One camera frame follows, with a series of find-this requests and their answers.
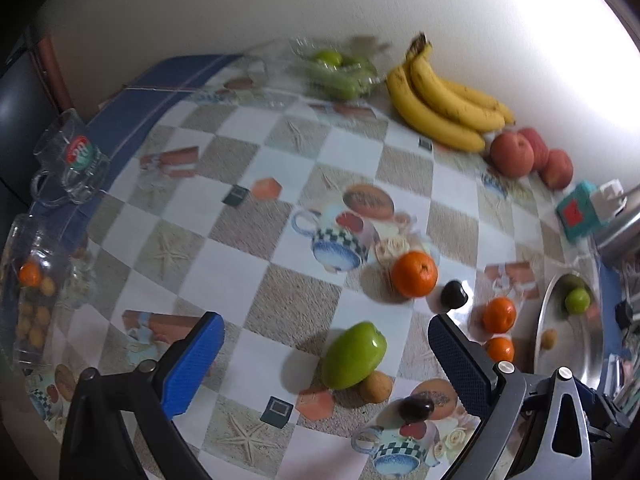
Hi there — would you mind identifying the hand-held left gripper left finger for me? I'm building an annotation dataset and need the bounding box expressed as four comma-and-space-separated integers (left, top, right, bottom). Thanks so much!
59, 312, 225, 480

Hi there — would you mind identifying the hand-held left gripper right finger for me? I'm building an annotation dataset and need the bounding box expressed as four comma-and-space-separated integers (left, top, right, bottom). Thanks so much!
429, 313, 593, 480

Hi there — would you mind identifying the dark cherry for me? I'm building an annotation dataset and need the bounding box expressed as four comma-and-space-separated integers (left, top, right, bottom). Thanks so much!
398, 396, 435, 423

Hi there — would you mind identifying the dark plum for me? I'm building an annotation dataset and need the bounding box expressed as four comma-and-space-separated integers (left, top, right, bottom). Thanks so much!
440, 280, 470, 310

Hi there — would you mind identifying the large orange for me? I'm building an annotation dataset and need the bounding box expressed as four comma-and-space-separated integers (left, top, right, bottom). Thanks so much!
390, 251, 439, 298

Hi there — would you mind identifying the green oval fruit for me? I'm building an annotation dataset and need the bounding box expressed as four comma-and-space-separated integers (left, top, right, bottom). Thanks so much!
321, 321, 388, 391

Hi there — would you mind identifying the round metal plate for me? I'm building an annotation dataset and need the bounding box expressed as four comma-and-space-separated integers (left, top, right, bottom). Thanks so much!
532, 270, 606, 391

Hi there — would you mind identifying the pile of small yellow fruits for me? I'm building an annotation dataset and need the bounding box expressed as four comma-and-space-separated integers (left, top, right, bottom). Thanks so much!
15, 277, 56, 351

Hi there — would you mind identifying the clear bag of green fruits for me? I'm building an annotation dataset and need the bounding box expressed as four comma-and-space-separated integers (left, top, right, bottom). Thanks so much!
287, 35, 383, 101

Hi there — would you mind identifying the printed checkered tablecloth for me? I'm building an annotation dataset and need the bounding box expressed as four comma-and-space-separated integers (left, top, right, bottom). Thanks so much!
10, 52, 640, 480

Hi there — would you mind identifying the green lime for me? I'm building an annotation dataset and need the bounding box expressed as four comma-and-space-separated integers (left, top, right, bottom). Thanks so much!
564, 287, 592, 316

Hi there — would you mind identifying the black power adapter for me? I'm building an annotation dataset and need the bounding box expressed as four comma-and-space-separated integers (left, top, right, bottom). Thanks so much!
614, 300, 636, 328

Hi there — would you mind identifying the clear plastic container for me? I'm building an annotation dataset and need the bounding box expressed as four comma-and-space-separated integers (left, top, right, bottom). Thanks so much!
0, 212, 96, 376

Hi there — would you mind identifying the teal plastic box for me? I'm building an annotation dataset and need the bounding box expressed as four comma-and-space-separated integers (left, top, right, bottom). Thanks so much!
556, 182, 608, 243

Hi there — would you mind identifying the steel pot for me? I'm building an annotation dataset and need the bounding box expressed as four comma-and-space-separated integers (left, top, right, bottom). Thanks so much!
592, 210, 640, 263

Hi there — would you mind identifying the red apple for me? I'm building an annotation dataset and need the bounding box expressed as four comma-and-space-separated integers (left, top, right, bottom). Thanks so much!
489, 131, 536, 178
540, 149, 575, 191
517, 127, 551, 171

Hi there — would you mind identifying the glass mug with round label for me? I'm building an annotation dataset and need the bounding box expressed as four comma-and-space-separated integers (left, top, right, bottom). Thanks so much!
31, 108, 111, 207

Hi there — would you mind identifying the yellow banana bunch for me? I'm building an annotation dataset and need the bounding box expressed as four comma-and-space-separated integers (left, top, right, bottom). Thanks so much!
385, 34, 516, 153

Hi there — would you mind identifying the dark grey chair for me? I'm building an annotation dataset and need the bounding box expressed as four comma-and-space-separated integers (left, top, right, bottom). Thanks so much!
0, 25, 66, 201

